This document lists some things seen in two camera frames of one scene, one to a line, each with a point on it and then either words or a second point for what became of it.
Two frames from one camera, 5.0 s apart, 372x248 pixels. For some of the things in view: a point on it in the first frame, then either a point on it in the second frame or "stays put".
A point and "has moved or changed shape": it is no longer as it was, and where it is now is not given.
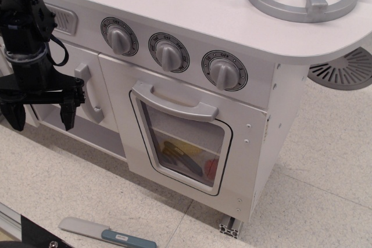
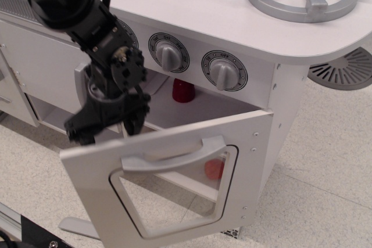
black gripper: x=35 y=79 -> x=104 y=108
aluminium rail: x=10 y=222 stays put
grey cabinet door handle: x=95 y=114 stays put
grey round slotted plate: x=350 y=72 stays put
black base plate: x=35 y=236 stays put
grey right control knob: x=225 y=70 stays put
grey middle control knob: x=169 y=53 stays put
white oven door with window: x=189 y=134 has moved or changed shape
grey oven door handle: x=197 y=111 -> x=143 y=162
